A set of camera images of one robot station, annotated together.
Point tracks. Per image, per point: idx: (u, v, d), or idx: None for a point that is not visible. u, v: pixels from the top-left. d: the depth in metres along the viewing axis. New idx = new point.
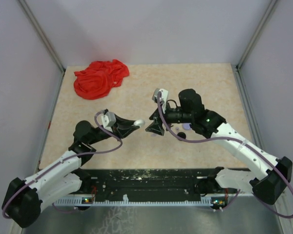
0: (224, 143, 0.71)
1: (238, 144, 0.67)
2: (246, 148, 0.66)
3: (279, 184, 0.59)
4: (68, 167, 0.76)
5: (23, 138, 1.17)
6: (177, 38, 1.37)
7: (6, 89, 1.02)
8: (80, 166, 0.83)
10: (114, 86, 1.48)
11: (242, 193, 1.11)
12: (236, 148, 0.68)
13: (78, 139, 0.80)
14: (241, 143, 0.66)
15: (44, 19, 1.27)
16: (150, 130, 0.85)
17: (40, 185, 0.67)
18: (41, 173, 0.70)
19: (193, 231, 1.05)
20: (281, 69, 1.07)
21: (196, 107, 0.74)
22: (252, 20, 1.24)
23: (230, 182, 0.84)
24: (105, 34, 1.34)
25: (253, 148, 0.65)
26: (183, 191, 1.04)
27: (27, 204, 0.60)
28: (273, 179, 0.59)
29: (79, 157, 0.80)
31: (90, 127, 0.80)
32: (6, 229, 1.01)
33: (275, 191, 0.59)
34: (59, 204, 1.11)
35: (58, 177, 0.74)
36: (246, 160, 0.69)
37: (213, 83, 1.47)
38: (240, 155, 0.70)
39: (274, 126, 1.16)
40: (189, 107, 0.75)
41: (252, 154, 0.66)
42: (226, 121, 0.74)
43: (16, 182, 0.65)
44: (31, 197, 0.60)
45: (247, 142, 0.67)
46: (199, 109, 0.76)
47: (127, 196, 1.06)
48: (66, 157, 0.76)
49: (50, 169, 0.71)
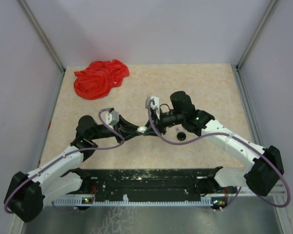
0: (214, 139, 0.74)
1: (224, 137, 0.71)
2: (233, 140, 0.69)
3: (267, 171, 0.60)
4: (70, 162, 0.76)
5: (23, 137, 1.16)
6: (177, 38, 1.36)
7: (6, 89, 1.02)
8: (82, 162, 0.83)
10: (114, 86, 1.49)
11: (242, 193, 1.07)
12: (224, 141, 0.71)
13: (80, 134, 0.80)
14: (228, 135, 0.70)
15: (44, 19, 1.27)
16: (148, 133, 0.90)
17: (44, 178, 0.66)
18: (44, 166, 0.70)
19: (193, 231, 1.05)
20: (281, 69, 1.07)
21: (186, 107, 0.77)
22: (252, 20, 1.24)
23: (230, 181, 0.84)
24: (105, 34, 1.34)
25: (239, 138, 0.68)
26: (183, 191, 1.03)
27: (30, 198, 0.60)
28: (261, 166, 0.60)
29: (81, 152, 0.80)
31: (93, 122, 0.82)
32: (6, 229, 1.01)
33: (265, 179, 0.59)
34: (59, 204, 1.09)
35: (60, 171, 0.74)
36: (235, 152, 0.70)
37: (213, 83, 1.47)
38: (229, 148, 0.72)
39: (273, 126, 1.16)
40: (179, 107, 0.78)
41: (240, 146, 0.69)
42: (215, 118, 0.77)
43: (19, 176, 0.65)
44: (34, 190, 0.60)
45: (234, 134, 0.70)
46: (189, 109, 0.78)
47: (127, 196, 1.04)
48: (68, 152, 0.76)
49: (52, 163, 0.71)
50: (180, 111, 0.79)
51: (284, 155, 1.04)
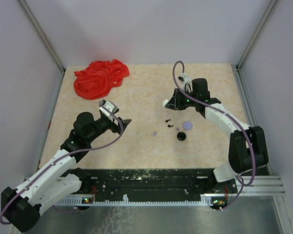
0: (212, 114, 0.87)
1: (219, 113, 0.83)
2: (225, 116, 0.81)
3: (243, 143, 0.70)
4: (60, 168, 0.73)
5: (23, 137, 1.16)
6: (177, 38, 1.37)
7: (6, 89, 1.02)
8: (75, 164, 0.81)
10: (114, 86, 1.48)
11: (242, 193, 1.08)
12: (219, 116, 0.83)
13: (77, 129, 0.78)
14: (222, 112, 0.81)
15: (44, 19, 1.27)
16: (168, 106, 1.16)
17: (32, 192, 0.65)
18: (32, 179, 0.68)
19: (193, 231, 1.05)
20: (281, 68, 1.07)
21: (200, 90, 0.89)
22: (252, 20, 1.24)
23: (223, 172, 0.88)
24: (104, 34, 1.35)
25: (231, 117, 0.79)
26: (183, 191, 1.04)
27: (20, 213, 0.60)
28: (238, 138, 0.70)
29: (73, 156, 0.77)
31: (92, 119, 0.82)
32: (5, 229, 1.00)
33: (240, 150, 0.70)
34: (59, 204, 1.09)
35: (52, 180, 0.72)
36: (225, 127, 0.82)
37: (213, 83, 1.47)
38: (221, 123, 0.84)
39: (273, 126, 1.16)
40: (196, 89, 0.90)
41: (228, 121, 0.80)
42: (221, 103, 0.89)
43: (8, 191, 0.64)
44: (23, 206, 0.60)
45: (228, 113, 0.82)
46: (203, 93, 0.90)
47: (127, 196, 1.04)
48: (57, 159, 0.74)
49: (41, 174, 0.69)
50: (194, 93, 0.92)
51: (285, 155, 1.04)
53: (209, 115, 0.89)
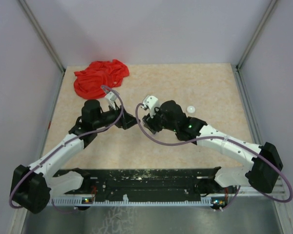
0: (209, 143, 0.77)
1: (220, 141, 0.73)
2: (228, 143, 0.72)
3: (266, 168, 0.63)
4: (70, 150, 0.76)
5: (22, 137, 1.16)
6: (177, 38, 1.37)
7: (6, 89, 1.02)
8: (83, 148, 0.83)
10: (114, 86, 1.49)
11: (242, 194, 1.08)
12: (220, 145, 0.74)
13: (86, 113, 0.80)
14: (223, 139, 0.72)
15: (44, 19, 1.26)
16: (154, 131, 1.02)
17: (46, 168, 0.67)
18: (45, 157, 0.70)
19: (193, 231, 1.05)
20: (281, 68, 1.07)
21: (177, 117, 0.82)
22: (252, 20, 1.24)
23: (229, 178, 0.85)
24: (105, 34, 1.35)
25: (237, 142, 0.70)
26: (183, 191, 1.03)
27: (34, 189, 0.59)
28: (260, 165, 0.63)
29: (81, 138, 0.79)
31: (98, 105, 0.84)
32: (5, 230, 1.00)
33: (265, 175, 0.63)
34: (59, 204, 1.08)
35: (63, 160, 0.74)
36: (234, 155, 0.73)
37: (213, 83, 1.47)
38: (226, 151, 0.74)
39: (272, 126, 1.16)
40: (172, 117, 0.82)
41: (236, 147, 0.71)
42: (207, 123, 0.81)
43: (21, 169, 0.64)
44: (38, 182, 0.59)
45: (228, 136, 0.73)
46: (181, 118, 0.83)
47: (127, 196, 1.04)
48: (68, 140, 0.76)
49: (53, 153, 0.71)
50: (170, 121, 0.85)
51: (285, 155, 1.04)
53: (204, 143, 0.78)
